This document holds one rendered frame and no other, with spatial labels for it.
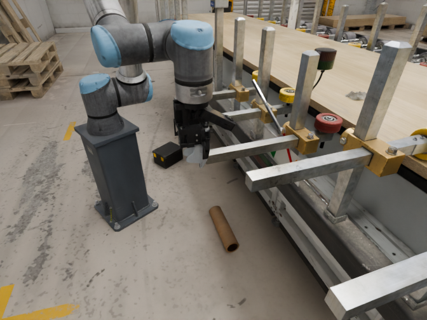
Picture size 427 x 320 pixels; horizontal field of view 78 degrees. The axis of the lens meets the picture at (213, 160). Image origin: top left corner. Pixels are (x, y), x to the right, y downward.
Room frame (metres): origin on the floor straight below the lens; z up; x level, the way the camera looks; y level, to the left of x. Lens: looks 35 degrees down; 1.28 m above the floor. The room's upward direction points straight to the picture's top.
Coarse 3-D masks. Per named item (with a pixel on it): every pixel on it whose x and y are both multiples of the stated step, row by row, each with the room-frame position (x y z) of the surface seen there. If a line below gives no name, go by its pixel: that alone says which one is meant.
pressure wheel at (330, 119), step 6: (318, 114) 0.79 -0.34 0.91; (324, 114) 0.79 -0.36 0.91; (330, 114) 0.79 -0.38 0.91; (318, 120) 0.76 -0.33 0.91; (324, 120) 0.75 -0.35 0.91; (330, 120) 0.76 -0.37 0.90; (336, 120) 0.76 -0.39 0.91; (318, 126) 0.75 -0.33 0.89; (324, 126) 0.74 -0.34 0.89; (330, 126) 0.73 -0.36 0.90; (336, 126) 0.73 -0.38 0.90; (324, 132) 0.73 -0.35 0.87; (330, 132) 0.73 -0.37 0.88; (336, 132) 0.73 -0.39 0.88
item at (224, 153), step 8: (288, 136) 0.73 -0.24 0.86; (320, 136) 0.74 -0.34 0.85; (328, 136) 0.75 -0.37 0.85; (240, 144) 0.68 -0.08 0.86; (248, 144) 0.68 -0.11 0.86; (256, 144) 0.68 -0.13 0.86; (264, 144) 0.68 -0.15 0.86; (272, 144) 0.69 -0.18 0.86; (280, 144) 0.70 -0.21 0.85; (288, 144) 0.71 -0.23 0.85; (296, 144) 0.72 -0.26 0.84; (216, 152) 0.64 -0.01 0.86; (224, 152) 0.64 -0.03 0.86; (232, 152) 0.65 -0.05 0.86; (240, 152) 0.65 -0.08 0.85; (248, 152) 0.66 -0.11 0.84; (256, 152) 0.67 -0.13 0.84; (264, 152) 0.68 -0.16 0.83; (208, 160) 0.62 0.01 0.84; (216, 160) 0.63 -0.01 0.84; (224, 160) 0.64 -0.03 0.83
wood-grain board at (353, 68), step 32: (224, 32) 2.34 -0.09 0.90; (256, 32) 2.34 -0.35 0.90; (288, 32) 2.34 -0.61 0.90; (256, 64) 1.41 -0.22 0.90; (288, 64) 1.41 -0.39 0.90; (352, 64) 1.41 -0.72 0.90; (416, 64) 1.41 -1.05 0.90; (320, 96) 0.97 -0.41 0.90; (416, 96) 0.97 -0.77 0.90; (384, 128) 0.71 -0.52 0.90; (416, 128) 0.71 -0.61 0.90; (416, 160) 0.54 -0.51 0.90
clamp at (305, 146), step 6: (288, 126) 0.78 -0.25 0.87; (288, 132) 0.77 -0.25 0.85; (294, 132) 0.74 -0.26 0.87; (300, 132) 0.74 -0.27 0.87; (306, 132) 0.74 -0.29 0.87; (300, 138) 0.71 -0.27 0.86; (306, 138) 0.70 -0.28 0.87; (318, 138) 0.70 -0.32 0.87; (300, 144) 0.71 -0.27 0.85; (306, 144) 0.69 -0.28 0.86; (312, 144) 0.69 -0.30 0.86; (300, 150) 0.70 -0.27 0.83; (306, 150) 0.69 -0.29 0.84; (312, 150) 0.70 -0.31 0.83
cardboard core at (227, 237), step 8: (216, 208) 1.19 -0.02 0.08; (216, 216) 1.13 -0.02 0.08; (224, 216) 1.14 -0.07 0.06; (216, 224) 1.08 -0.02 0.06; (224, 224) 1.06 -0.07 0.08; (224, 232) 1.00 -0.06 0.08; (232, 232) 1.01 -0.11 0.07; (224, 240) 0.96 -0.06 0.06; (232, 240) 0.95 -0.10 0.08; (232, 248) 0.95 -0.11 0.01
